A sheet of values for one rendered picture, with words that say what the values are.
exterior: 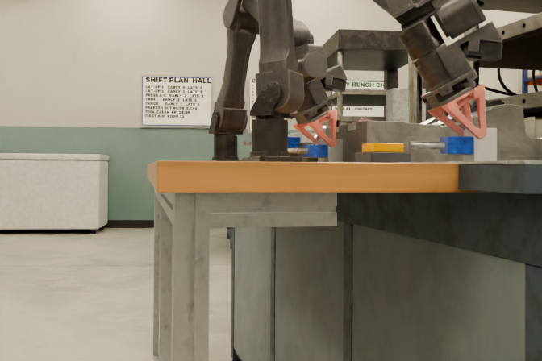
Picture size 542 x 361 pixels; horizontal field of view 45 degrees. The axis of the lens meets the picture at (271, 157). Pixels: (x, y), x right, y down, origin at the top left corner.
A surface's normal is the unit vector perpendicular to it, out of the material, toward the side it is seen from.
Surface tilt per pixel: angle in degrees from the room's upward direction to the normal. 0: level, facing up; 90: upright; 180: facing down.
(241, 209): 90
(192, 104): 90
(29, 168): 90
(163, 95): 90
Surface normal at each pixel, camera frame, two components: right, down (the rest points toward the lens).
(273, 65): -0.36, -0.02
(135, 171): 0.11, -0.01
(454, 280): -0.97, -0.01
